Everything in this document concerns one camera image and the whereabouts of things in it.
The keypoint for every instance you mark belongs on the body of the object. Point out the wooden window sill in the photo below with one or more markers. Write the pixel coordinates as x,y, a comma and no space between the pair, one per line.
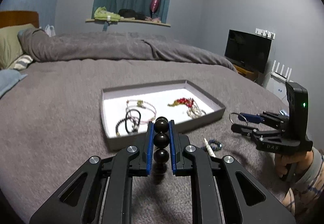
127,20

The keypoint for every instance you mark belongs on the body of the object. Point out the black flat television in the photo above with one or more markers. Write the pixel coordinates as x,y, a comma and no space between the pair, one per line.
247,49

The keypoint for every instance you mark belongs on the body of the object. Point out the striped grey white pillow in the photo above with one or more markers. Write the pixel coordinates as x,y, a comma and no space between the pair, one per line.
21,62

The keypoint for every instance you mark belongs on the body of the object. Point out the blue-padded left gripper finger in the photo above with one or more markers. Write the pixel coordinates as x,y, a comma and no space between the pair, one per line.
100,191
222,190

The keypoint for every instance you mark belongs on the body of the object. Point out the grey bedspread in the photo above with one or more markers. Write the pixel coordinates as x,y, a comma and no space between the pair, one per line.
50,122

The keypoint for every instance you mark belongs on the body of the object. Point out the grey shallow cardboard tray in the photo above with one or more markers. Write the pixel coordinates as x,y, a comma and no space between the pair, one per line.
127,110

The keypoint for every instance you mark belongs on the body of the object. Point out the white wifi router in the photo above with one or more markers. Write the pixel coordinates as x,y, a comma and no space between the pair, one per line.
281,72

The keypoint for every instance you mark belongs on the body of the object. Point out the white plastic bag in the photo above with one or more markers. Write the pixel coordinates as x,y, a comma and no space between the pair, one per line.
50,30

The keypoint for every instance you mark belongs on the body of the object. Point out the green folded cloth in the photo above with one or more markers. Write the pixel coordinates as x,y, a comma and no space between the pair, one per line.
102,14

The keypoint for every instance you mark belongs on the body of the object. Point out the black clothing pile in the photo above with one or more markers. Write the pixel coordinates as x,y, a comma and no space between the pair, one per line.
129,13

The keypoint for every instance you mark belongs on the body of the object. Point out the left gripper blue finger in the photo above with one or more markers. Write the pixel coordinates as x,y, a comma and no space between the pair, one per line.
250,118

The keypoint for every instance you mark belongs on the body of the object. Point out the olive green pillow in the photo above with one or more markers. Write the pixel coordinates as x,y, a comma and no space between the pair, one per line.
10,44

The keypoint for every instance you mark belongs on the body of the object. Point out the patterned sleeve forearm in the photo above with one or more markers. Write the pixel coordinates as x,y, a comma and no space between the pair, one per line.
304,200

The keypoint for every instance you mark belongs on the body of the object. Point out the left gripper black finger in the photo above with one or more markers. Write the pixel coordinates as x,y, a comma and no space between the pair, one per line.
244,130

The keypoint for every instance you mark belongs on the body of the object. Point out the grey duvet roll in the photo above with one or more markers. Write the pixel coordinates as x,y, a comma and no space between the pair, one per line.
113,46

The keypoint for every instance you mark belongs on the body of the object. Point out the white wall power strip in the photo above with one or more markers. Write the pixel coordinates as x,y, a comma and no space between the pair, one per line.
265,33

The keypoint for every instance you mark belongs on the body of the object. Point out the person's right hand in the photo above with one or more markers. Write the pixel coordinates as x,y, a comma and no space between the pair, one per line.
303,162

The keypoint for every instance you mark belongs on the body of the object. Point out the pink balloon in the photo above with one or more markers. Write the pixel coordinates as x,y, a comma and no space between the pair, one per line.
154,6

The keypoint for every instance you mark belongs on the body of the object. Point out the wooden headboard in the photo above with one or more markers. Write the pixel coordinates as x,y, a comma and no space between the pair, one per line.
16,18

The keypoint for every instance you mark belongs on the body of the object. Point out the light blue blanket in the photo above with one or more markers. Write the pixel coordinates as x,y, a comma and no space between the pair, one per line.
8,79

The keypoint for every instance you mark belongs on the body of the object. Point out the gold bangle with red beads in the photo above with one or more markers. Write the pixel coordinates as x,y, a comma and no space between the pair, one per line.
193,110

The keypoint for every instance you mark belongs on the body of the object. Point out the white storage box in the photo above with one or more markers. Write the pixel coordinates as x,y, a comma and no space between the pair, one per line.
277,85

